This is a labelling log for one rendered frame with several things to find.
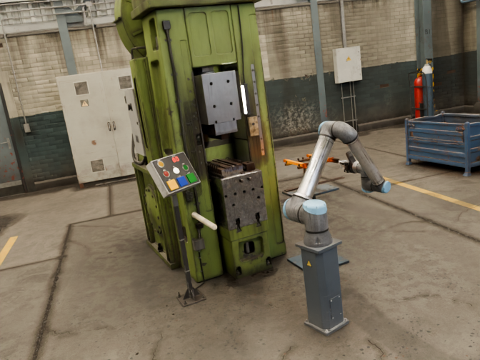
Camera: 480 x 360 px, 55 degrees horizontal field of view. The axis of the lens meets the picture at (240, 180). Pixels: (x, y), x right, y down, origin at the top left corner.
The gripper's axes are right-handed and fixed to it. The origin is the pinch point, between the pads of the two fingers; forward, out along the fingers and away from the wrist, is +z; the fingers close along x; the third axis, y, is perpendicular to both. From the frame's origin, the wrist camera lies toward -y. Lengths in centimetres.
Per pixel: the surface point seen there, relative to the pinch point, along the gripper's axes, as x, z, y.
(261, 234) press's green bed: -58, 44, 60
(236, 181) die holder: -75, 43, 7
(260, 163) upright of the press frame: -40, 64, 2
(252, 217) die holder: -64, 44, 42
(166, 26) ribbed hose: -107, 60, -122
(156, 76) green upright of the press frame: -111, 100, -86
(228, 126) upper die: -71, 49, -38
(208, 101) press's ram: -86, 49, -61
